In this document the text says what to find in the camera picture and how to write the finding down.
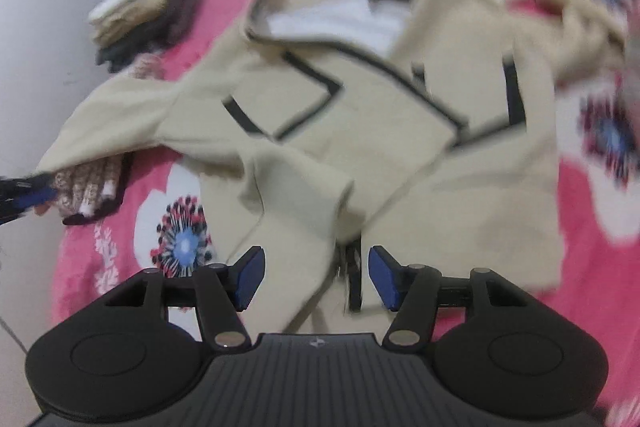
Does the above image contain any beige jacket with black trim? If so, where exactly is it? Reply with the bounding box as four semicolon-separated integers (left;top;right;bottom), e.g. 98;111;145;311
39;0;618;334

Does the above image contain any folded clothes stack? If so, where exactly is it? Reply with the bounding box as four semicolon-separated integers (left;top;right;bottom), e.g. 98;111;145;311
88;0;198;72

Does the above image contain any pink striped knit garment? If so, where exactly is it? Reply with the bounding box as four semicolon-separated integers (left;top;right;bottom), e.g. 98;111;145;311
51;153;134;227

